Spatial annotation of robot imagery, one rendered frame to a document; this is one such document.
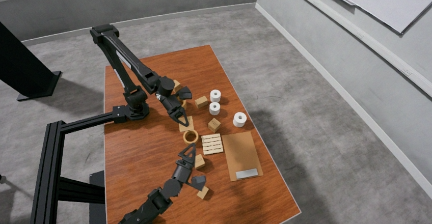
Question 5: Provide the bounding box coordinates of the small wooden pallet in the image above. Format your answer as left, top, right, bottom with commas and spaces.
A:
201, 134, 223, 155

